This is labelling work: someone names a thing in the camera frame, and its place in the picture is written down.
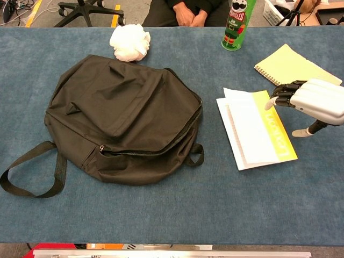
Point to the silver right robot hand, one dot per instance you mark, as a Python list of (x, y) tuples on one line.
[(317, 99)]

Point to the white and yellow booklet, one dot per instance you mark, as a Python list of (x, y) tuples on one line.
[(252, 129)]

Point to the black fabric backpack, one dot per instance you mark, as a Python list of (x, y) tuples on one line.
[(121, 107)]

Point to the seated person in black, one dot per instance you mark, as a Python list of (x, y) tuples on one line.
[(161, 13)]

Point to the tan spiral notebook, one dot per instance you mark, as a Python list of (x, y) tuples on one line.
[(290, 64)]

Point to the brown tray with cups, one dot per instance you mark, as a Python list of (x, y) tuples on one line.
[(325, 16)]

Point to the black tripod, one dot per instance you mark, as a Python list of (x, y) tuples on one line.
[(294, 13)]

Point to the white plastic basket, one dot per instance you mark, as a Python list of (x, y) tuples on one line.
[(271, 10)]

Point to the green Pringles can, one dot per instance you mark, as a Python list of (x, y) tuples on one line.
[(236, 27)]

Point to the blue felt table cover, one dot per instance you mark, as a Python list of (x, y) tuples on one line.
[(172, 215)]

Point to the white mesh bath pouf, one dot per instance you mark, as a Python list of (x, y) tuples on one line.
[(129, 43)]

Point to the black office chair base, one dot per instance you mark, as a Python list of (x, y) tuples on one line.
[(88, 10)]

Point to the red box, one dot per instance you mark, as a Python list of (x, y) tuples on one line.
[(53, 246)]

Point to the aluminium profile rail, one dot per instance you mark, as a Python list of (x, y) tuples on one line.
[(161, 254)]

